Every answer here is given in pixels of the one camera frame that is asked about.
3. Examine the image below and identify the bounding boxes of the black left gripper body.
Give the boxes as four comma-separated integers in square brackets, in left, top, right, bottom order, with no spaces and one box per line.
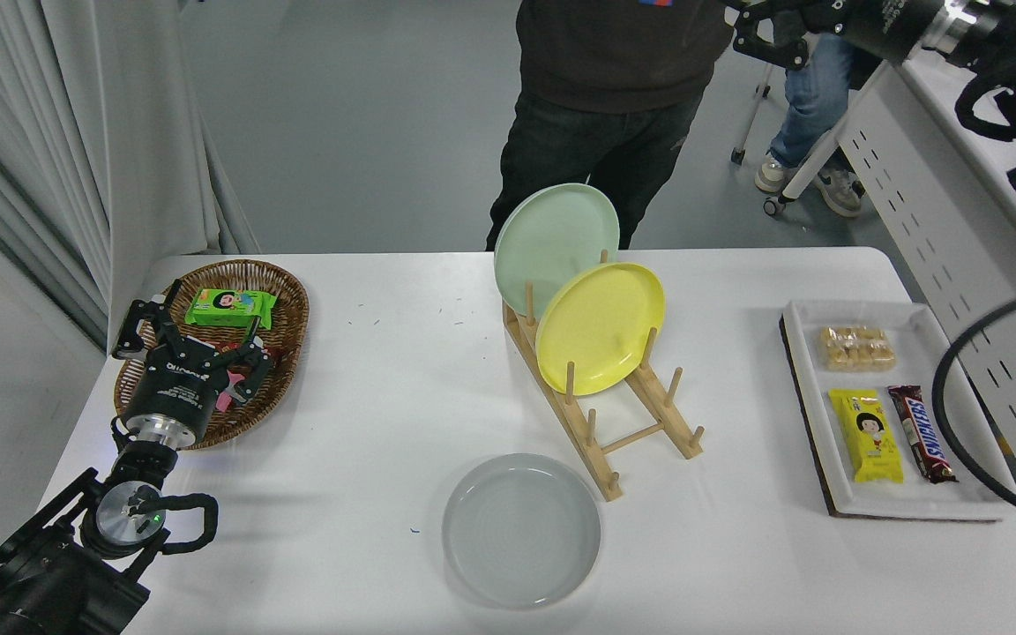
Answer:
[123,338,237,437]

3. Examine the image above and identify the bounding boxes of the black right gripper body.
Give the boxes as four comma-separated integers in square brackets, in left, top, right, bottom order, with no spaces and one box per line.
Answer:
[812,0,937,64]

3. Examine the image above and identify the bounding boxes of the grey plate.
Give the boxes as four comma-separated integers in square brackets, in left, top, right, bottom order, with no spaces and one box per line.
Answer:
[442,453,602,610]

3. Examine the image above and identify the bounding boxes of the pale green plate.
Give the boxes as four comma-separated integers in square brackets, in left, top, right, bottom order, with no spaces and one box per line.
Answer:
[494,183,621,320]

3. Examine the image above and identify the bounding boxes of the yellow plate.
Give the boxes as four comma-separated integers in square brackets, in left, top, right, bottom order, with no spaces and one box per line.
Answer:
[534,262,667,397]

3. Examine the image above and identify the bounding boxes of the wooden plate rack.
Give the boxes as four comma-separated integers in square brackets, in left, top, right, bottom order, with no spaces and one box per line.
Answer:
[503,250,705,502]

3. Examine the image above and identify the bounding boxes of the pink snack wrapper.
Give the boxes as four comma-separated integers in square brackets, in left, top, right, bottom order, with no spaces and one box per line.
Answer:
[215,369,249,414]

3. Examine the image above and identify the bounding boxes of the green snack pack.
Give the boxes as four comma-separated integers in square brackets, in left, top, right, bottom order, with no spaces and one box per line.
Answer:
[185,287,279,332]

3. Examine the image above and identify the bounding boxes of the brown wicker basket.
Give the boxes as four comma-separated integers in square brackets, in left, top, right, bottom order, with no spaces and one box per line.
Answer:
[114,258,310,451]

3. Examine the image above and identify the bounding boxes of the seated person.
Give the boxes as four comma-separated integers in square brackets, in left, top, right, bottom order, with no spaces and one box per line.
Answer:
[755,0,881,219]

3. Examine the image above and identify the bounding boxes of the standing person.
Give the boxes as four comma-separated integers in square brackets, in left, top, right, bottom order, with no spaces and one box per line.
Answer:
[486,0,736,252]

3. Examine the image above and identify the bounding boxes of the white desk with perforated panel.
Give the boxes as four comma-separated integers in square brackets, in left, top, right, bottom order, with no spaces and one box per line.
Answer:
[764,49,1016,565]

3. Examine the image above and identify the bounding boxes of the grey curtain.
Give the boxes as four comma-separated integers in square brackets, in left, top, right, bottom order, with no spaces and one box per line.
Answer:
[0,0,262,349]

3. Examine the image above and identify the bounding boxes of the clear pack of biscuits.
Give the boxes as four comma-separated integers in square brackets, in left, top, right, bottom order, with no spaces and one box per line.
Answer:
[818,325,899,372]

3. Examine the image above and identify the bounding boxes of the yellow snack bar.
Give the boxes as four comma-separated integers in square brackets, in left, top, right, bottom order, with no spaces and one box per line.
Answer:
[828,388,905,484]

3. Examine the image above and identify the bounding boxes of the brown Snickers bar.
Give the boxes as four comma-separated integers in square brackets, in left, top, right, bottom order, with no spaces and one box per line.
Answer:
[886,384,959,484]

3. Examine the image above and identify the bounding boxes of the white rectangular tray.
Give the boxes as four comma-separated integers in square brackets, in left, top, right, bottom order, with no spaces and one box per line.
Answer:
[779,300,1016,521]

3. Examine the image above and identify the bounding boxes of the white chair frame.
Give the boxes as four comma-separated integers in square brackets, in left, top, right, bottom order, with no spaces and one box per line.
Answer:
[731,62,778,168]

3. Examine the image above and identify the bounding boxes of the long black hanging cable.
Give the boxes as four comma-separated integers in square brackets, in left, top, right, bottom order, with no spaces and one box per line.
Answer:
[931,280,1016,539]

